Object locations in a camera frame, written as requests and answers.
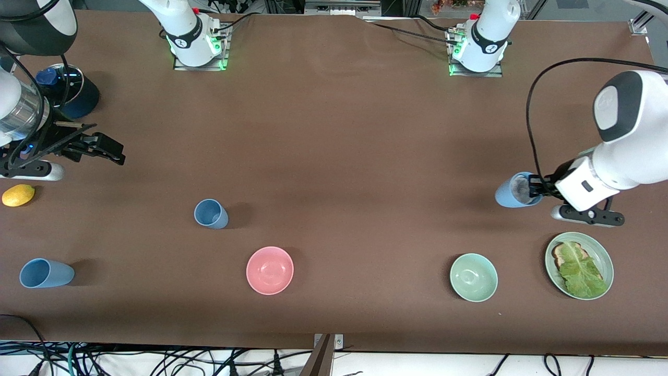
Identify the aluminium frame profile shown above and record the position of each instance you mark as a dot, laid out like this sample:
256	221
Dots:
639	27

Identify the yellow lemon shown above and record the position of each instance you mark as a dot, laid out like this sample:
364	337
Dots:
18	195

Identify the green plate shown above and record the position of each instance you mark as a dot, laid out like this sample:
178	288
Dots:
605	261

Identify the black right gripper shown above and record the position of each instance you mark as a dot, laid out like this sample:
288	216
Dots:
58	141

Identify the white tissue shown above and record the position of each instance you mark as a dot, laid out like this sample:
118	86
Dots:
519	189

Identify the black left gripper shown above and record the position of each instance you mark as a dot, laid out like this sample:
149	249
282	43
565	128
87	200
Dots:
549	186

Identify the grey metal rack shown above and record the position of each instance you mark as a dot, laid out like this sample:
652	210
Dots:
339	8

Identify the blue cup lying sideways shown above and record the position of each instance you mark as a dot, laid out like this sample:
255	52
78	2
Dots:
52	274

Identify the glass pot lid blue knob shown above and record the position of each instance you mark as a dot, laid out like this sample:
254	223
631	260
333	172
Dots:
74	83

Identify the green bowl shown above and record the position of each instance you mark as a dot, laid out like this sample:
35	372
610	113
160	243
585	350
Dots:
474	278

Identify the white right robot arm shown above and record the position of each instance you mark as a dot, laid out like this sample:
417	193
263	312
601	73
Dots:
188	36

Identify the dark blue saucepan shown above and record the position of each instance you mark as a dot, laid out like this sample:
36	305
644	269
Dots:
86	102

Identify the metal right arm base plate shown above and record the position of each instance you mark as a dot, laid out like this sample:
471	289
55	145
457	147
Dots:
201	67

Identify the pink bowl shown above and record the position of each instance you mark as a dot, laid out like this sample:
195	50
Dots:
270	270

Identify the dark brown post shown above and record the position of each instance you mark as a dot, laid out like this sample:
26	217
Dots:
319	360

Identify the blue cup holding tissue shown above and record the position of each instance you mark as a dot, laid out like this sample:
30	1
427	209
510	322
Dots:
503	196

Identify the green lettuce leaf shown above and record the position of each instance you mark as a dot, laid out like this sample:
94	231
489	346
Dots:
582	277

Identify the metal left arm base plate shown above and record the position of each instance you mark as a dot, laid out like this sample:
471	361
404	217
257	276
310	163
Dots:
477	73

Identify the metal table edge bracket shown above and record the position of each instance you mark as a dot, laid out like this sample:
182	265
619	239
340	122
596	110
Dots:
339	342

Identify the toasted bread slice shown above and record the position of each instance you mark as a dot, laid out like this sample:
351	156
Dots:
559	256

